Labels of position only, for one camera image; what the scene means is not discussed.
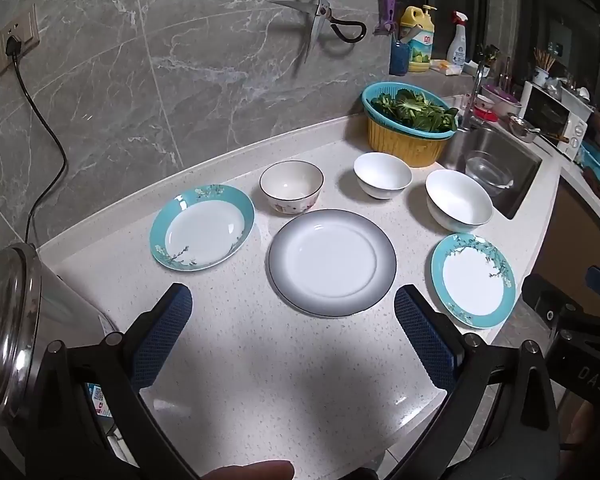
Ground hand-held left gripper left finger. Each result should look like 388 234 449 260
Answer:
27 282 201 480

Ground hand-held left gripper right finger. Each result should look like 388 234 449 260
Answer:
380 284 573 480

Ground small teal floral plate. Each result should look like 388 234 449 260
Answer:
431 233 517 330

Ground large deep teal floral plate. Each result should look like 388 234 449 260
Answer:
149 184 257 272

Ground grey rimmed white plate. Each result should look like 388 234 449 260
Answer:
267 208 398 318

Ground large white bowl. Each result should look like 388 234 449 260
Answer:
425 169 494 233

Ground small white bowl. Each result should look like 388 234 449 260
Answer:
353 152 413 201

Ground dark rimmed patterned bowl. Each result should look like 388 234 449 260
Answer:
259 160 325 217

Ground person's right hand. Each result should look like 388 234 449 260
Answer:
562 400 600 461

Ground person's left hand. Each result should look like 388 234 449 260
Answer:
215 461 296 480

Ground stainless steel sink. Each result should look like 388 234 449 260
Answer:
437 122 543 221

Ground clear glass bowl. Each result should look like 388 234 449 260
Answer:
464 150 515 196

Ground white toaster oven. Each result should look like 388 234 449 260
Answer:
520 80 596 161

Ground stainless steel electric pot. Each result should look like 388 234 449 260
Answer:
0 242 131 480

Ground small metal bowl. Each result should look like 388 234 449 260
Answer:
507 114 543 143

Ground yellow plastic basket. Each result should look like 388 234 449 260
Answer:
367 115 456 168

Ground chopstick holder cup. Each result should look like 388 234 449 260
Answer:
531 47 556 88

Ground metal faucet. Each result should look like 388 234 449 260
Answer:
460 57 486 131

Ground teal plastic colander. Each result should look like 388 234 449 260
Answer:
361 81 458 141

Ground green leafy vegetables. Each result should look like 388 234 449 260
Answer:
372 88 459 133

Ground small potted plant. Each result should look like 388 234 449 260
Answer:
475 44 501 68

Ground white spray bottle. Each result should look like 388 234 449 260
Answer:
446 11 468 67

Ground blue cup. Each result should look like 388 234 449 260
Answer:
389 40 411 77

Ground yellow dish soap bottle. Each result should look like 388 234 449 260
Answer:
399 4 438 73

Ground purple peeler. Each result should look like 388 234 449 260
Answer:
372 0 398 37

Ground kitchen scissors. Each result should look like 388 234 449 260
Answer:
272 0 368 63

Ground black power cable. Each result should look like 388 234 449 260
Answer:
5 35 70 248

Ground wall socket panel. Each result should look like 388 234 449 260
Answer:
0 4 41 83

